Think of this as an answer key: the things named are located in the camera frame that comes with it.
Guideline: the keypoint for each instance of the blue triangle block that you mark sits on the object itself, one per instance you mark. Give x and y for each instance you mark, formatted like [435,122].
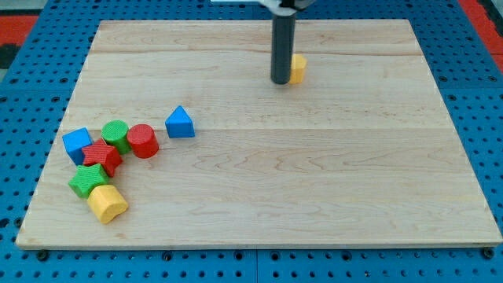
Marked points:
[179,124]

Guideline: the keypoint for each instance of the yellow hexagon block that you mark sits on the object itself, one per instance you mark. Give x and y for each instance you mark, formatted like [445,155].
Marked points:
[298,68]

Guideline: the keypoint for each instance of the yellow heart block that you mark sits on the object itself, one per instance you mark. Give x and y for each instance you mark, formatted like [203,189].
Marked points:
[106,202]

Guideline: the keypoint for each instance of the light wooden board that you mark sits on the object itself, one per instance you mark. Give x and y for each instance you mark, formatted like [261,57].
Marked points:
[361,154]

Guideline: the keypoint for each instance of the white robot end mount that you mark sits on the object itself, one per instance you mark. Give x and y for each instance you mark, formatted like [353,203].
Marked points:
[285,7]

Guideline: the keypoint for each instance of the green star block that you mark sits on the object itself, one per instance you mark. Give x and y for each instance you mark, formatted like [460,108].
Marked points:
[87,178]

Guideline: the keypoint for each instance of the red star block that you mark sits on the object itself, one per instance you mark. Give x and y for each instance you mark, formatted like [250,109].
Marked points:
[101,153]

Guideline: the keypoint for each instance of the red cylinder block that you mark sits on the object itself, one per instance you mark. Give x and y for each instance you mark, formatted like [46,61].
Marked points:
[142,140]

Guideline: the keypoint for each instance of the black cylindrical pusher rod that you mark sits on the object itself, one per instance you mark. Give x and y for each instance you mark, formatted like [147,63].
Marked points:
[283,32]

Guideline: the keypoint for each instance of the green cylinder block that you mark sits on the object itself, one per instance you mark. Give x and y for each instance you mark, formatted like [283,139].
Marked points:
[115,133]

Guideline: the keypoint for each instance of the blue cube block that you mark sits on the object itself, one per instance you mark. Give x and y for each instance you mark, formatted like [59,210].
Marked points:
[74,142]

